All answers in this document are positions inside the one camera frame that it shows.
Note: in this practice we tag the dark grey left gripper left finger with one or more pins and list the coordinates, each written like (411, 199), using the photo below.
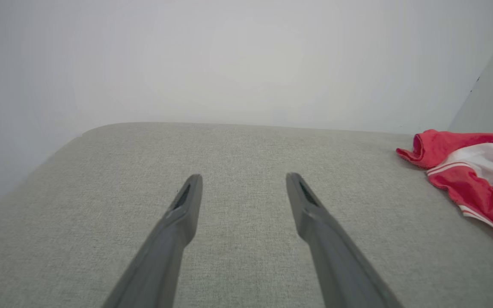
(167, 248)

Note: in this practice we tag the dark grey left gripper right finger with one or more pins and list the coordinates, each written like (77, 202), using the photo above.
(336, 256)

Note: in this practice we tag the red jersey with white trim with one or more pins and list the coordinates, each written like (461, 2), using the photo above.
(486, 196)

